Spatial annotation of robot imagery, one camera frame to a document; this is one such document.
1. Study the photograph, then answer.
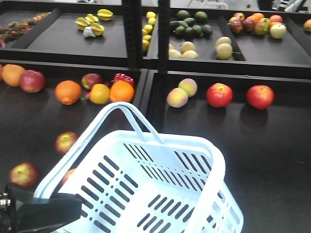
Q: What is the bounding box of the black fruit display stand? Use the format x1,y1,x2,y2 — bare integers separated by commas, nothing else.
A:
0,0,311,233

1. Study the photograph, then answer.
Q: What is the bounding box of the red apple tray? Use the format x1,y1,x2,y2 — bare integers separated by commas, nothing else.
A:
246,85,275,110
206,83,233,108

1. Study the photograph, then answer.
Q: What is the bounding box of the orange with navel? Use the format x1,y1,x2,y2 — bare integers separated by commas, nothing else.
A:
55,80,82,105

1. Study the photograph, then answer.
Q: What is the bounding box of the peach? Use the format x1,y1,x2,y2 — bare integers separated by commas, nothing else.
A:
178,78,197,97
167,88,189,108

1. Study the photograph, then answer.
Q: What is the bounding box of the big red apple back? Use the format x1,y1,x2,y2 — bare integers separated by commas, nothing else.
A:
19,70,46,93

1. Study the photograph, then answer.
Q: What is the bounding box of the black perforated upright post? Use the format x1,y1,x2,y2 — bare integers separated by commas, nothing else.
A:
121,0,142,68

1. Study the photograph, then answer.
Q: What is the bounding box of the peach back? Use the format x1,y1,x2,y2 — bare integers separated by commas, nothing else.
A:
178,78,197,97

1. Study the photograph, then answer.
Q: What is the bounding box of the red apple middle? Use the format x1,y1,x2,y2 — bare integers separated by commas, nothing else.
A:
61,168,76,186

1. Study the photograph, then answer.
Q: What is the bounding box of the red apple front left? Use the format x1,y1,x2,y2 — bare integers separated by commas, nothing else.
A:
55,132,78,155

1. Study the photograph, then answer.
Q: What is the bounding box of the red apple front right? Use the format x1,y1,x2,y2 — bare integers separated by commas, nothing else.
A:
9,163,39,187

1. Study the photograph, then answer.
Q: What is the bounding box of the light blue plastic basket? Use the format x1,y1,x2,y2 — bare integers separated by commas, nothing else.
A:
34,102,243,233

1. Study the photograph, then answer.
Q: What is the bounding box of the yellow orange fruit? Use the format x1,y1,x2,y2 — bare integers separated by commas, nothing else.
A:
90,84,110,105

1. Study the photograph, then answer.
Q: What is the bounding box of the yellow starfruit far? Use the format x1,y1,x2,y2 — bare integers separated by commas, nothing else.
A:
97,9,114,21

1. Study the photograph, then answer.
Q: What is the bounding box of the red bell pepper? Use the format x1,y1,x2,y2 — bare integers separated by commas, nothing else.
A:
113,73,135,86

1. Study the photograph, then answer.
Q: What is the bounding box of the red yellow apple behind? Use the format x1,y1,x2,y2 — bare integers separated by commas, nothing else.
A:
81,73,103,90

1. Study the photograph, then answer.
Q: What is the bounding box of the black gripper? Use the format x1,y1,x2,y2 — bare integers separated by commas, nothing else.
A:
0,184,82,233

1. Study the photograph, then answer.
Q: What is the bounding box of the large orange right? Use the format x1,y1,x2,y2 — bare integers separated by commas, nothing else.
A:
109,81,135,102

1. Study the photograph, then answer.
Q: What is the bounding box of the peach front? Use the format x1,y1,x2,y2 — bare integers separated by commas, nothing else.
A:
167,88,189,108

